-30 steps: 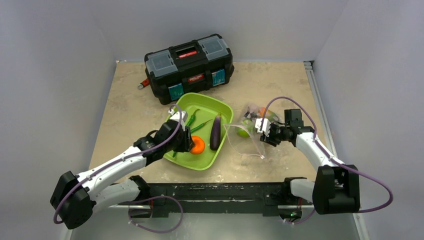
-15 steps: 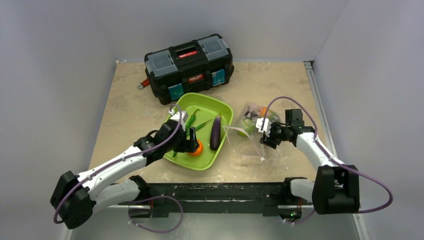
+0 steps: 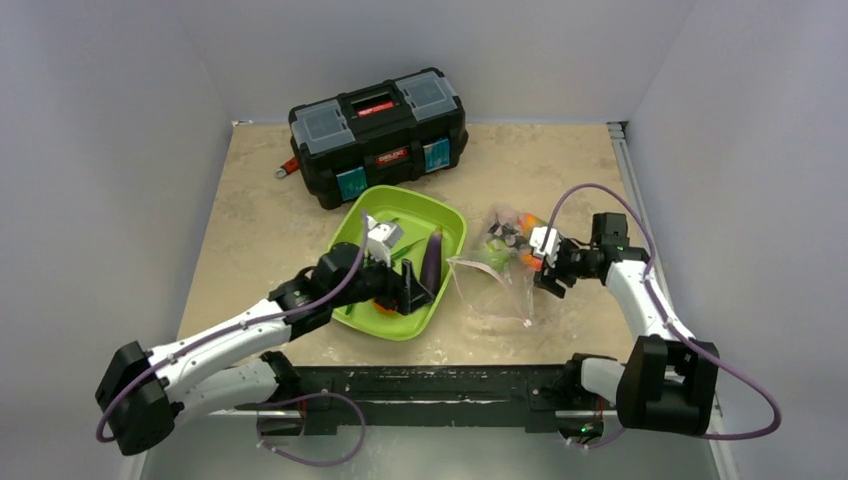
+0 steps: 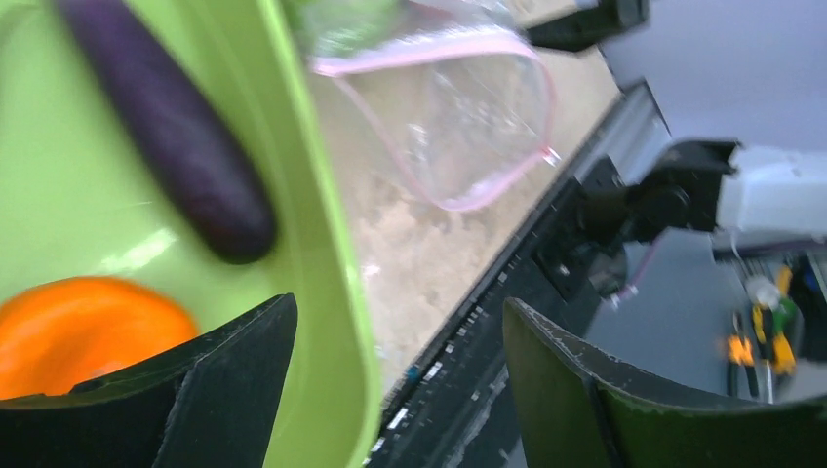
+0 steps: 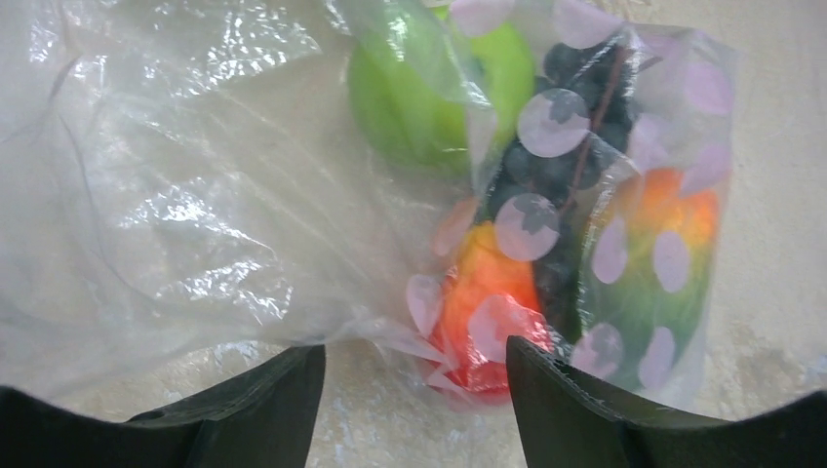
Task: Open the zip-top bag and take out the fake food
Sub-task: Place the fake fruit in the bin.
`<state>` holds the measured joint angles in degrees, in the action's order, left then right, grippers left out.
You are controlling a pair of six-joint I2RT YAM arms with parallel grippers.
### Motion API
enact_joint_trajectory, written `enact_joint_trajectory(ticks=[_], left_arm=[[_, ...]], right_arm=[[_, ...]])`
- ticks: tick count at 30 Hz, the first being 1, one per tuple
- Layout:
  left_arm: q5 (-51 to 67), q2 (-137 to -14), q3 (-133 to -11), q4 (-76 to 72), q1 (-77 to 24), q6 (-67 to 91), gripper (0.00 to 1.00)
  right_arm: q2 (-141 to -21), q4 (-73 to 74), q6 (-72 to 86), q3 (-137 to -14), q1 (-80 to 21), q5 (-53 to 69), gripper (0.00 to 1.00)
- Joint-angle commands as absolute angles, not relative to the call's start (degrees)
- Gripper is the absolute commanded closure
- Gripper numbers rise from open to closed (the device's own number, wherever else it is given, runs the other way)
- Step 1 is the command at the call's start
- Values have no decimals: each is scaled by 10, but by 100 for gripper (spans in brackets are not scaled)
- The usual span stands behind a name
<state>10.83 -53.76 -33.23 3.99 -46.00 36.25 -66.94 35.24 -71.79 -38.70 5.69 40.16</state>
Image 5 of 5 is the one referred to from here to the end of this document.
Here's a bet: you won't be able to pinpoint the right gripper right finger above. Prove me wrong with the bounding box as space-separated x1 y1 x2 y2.
506 336 826 467

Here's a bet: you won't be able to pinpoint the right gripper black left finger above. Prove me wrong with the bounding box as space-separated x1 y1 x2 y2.
1 345 326 468

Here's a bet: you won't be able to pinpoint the red fake food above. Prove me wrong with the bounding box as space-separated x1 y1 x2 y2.
427 221 553 405

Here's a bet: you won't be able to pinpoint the orange green fake mango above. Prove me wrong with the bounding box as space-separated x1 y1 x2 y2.
571 168 720 390

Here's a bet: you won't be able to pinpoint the clear zip top bag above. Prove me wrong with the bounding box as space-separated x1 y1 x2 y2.
1 1 735 410

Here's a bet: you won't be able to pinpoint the green fake apple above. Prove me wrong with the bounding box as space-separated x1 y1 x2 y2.
342 1 534 176

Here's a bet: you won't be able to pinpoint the black fake grapes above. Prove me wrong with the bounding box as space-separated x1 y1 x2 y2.
477 35 639 341

